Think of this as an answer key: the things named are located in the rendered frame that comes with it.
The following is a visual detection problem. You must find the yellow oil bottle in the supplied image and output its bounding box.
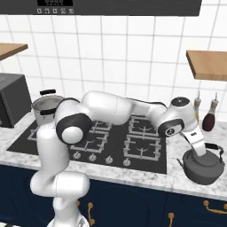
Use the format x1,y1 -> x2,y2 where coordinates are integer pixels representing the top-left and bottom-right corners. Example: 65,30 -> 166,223
192,90 -> 203,125

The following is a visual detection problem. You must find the black gas hob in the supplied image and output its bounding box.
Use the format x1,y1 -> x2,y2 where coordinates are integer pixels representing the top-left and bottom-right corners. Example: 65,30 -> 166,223
6,113 -> 168,176

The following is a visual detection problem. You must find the navy drawer front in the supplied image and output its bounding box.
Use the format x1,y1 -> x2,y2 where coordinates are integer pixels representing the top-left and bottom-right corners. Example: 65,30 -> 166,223
165,192 -> 227,221

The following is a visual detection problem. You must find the dark grey toaster oven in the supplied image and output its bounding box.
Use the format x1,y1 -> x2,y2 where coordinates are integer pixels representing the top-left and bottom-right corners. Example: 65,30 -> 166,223
0,73 -> 33,129

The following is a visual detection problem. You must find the silver pot with black handles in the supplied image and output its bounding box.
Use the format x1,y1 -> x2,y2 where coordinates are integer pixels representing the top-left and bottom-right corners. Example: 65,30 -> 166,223
31,89 -> 67,127

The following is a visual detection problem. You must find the wooden wall shelf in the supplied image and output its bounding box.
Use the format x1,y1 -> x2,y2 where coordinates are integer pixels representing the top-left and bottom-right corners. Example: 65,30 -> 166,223
0,43 -> 29,62
185,50 -> 227,82

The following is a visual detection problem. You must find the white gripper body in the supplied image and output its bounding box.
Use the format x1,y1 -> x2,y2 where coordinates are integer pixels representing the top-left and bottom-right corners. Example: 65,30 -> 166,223
187,136 -> 207,158

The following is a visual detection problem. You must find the gold drawer handle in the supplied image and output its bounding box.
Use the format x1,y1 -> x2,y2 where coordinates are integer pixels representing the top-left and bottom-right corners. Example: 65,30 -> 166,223
202,200 -> 227,215

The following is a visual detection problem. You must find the navy cupboard door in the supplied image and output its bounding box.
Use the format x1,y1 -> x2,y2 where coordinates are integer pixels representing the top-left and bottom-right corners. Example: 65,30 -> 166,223
83,178 -> 167,227
0,164 -> 57,227

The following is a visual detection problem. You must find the dark grey kettle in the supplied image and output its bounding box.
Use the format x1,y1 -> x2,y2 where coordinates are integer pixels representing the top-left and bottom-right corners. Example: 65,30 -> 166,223
176,142 -> 226,186

